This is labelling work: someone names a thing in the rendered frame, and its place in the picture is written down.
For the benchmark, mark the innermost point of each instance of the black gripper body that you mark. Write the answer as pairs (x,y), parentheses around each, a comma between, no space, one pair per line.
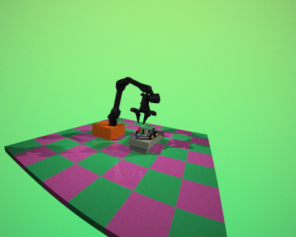
(143,109)

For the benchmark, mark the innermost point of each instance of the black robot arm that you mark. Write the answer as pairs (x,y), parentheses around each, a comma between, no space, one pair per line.
(120,87)

